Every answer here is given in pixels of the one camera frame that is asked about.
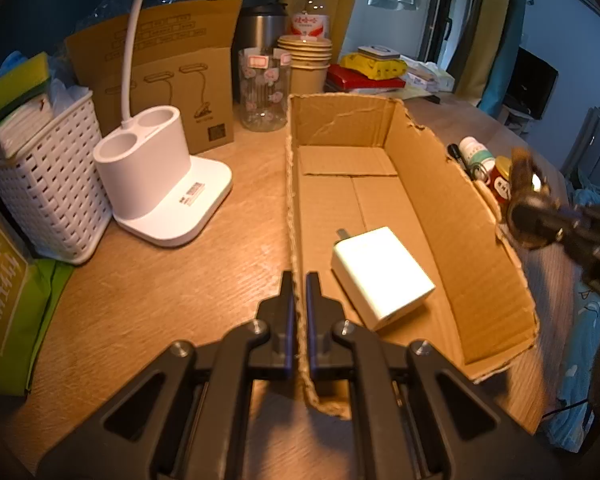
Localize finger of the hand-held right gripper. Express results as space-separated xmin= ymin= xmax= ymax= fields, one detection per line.
xmin=509 ymin=194 xmax=600 ymax=311

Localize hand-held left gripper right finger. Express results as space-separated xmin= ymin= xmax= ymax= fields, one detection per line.
xmin=305 ymin=271 xmax=567 ymax=480

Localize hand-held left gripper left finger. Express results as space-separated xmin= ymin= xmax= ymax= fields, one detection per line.
xmin=35 ymin=270 xmax=301 ymax=480

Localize white power adapter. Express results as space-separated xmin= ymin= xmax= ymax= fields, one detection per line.
xmin=331 ymin=226 xmax=437 ymax=332

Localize brown cardboard box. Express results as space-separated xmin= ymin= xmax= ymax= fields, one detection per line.
xmin=285 ymin=92 xmax=540 ymax=418

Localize blue printed bedsheet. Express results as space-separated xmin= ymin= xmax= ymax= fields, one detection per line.
xmin=540 ymin=185 xmax=600 ymax=453

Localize small jar with yellow lid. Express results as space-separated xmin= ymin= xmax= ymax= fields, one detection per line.
xmin=487 ymin=156 xmax=513 ymax=211

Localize white medicine bottle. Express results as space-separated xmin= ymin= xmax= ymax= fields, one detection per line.
xmin=459 ymin=136 xmax=496 ymax=173

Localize black marker pen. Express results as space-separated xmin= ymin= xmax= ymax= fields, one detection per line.
xmin=447 ymin=143 xmax=468 ymax=171

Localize black monitor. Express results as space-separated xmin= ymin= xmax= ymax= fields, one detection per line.
xmin=504 ymin=47 xmax=559 ymax=117

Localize white desk lamp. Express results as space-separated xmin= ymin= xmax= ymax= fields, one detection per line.
xmin=93 ymin=0 xmax=233 ymax=248

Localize teal curtain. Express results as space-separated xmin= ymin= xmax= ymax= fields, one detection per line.
xmin=477 ymin=0 xmax=527 ymax=117

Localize white tissue pack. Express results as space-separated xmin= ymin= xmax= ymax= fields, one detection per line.
xmin=402 ymin=55 xmax=455 ymax=92

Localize glass jar with pink prints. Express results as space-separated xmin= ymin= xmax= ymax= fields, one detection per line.
xmin=238 ymin=46 xmax=292 ymax=132

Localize red book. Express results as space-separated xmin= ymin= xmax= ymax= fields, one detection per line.
xmin=326 ymin=64 xmax=406 ymax=92

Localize stack of paper cups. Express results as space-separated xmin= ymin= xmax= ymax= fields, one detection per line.
xmin=277 ymin=35 xmax=333 ymax=95

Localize yellow wet wipes packet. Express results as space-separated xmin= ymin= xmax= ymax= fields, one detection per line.
xmin=341 ymin=51 xmax=406 ymax=80

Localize white plastic woven basket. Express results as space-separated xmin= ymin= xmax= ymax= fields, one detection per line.
xmin=0 ymin=95 xmax=112 ymax=266

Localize white round-marked device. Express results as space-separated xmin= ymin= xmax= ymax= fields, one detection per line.
xmin=357 ymin=46 xmax=401 ymax=61

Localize green printed packet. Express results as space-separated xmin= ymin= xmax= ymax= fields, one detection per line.
xmin=0 ymin=190 xmax=76 ymax=396

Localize stainless steel thermos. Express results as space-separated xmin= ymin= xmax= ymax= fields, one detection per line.
xmin=235 ymin=2 xmax=290 ymax=103

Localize brown lamp carton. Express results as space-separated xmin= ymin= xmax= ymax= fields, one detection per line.
xmin=64 ymin=0 xmax=243 ymax=156

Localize clear plastic water bottle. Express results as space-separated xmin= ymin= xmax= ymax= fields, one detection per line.
xmin=292 ymin=0 xmax=331 ymax=43

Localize white packs in basket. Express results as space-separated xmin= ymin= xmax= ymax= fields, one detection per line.
xmin=0 ymin=91 xmax=57 ymax=160

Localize yellow-green sponge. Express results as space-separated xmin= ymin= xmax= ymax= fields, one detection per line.
xmin=0 ymin=52 xmax=51 ymax=121

